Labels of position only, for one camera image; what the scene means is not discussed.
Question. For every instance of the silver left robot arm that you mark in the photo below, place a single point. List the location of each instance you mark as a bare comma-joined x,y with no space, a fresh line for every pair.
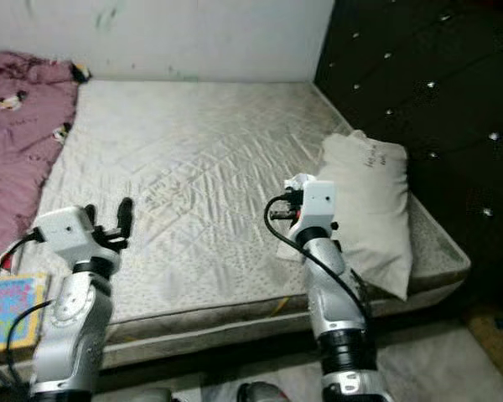
71,335

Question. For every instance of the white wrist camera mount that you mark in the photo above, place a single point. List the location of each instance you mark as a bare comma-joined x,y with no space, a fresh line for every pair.
63,234
318,205

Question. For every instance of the white pillow with tree print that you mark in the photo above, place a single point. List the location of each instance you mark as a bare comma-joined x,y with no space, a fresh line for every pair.
369,193

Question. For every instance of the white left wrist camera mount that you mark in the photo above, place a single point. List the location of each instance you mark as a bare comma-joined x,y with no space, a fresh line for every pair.
63,234

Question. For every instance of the silver right robot leg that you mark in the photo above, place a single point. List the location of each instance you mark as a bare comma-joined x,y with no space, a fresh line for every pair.
264,394

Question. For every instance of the white quilted mattress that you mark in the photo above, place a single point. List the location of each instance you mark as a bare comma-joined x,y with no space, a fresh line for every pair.
201,167

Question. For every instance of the silver left robot leg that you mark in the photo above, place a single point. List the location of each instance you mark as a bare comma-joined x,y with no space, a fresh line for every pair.
147,395

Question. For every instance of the black tufted headboard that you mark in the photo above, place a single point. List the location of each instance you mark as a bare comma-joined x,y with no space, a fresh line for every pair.
427,84

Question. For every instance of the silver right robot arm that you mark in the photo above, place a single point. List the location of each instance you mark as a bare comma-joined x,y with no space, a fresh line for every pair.
339,310

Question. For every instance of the pink Mickey print quilt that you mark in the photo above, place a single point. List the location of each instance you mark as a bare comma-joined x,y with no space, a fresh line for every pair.
17,151

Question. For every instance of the brown floor rug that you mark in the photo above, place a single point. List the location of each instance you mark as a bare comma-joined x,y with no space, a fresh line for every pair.
495,343

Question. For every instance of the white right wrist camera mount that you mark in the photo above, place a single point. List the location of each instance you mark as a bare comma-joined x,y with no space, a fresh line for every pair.
318,205

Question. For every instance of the silver robot leg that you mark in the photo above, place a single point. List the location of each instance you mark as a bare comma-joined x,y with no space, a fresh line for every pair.
147,395
264,394

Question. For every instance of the colourful children's board book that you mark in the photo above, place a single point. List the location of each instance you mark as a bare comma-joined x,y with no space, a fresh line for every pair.
8,310

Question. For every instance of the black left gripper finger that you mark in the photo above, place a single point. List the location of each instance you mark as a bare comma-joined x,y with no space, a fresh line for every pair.
124,216

